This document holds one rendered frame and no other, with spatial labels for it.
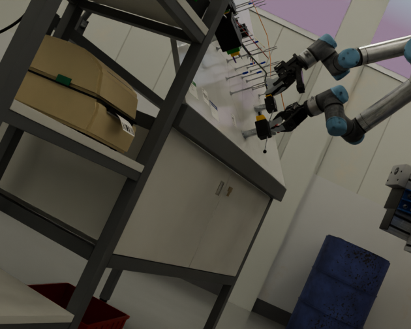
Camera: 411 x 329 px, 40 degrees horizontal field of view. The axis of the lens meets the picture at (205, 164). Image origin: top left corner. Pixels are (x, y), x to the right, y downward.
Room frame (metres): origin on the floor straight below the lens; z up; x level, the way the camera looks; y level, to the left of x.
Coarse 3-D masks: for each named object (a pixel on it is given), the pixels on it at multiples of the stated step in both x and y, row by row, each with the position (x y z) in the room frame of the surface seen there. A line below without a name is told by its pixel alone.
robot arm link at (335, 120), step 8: (328, 104) 2.16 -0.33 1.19; (336, 104) 2.15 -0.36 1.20; (328, 112) 2.15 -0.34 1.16; (336, 112) 2.13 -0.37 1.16; (328, 120) 2.14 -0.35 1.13; (336, 120) 2.12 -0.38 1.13; (344, 120) 2.13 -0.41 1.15; (328, 128) 2.14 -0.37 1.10; (336, 128) 2.12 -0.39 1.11; (344, 128) 2.12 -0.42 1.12
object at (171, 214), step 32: (160, 160) 1.64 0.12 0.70; (192, 160) 1.81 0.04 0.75; (160, 192) 1.71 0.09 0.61; (192, 192) 1.90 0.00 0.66; (128, 224) 1.63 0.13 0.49; (160, 224) 1.79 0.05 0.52; (192, 224) 2.00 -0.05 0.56; (128, 256) 1.70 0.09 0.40; (160, 256) 1.88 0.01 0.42; (192, 256) 2.11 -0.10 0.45
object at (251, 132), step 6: (264, 120) 2.07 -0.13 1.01; (258, 126) 2.07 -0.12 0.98; (264, 126) 2.06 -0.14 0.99; (246, 132) 2.10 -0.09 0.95; (252, 132) 2.11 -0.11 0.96; (258, 132) 2.07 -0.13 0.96; (264, 132) 2.06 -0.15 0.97; (270, 132) 2.08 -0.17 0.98; (246, 138) 2.13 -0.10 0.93; (264, 138) 2.09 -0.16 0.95; (264, 150) 2.06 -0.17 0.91
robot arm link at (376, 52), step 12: (408, 36) 2.25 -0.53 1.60; (348, 48) 2.20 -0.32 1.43; (360, 48) 2.23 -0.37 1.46; (372, 48) 2.22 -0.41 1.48; (384, 48) 2.22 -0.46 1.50; (396, 48) 2.23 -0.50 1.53; (336, 60) 2.26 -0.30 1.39; (348, 60) 2.20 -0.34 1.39; (360, 60) 2.22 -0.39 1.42; (372, 60) 2.24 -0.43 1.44
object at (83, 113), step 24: (48, 48) 1.36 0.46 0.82; (72, 48) 1.33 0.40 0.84; (48, 72) 1.34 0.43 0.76; (72, 72) 1.32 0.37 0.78; (96, 72) 1.30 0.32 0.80; (24, 96) 1.35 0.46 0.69; (48, 96) 1.33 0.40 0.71; (72, 96) 1.31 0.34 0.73; (96, 96) 1.30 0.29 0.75; (120, 96) 1.39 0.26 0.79; (72, 120) 1.30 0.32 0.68; (96, 120) 1.29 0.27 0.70; (120, 120) 1.38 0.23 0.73; (120, 144) 1.43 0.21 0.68
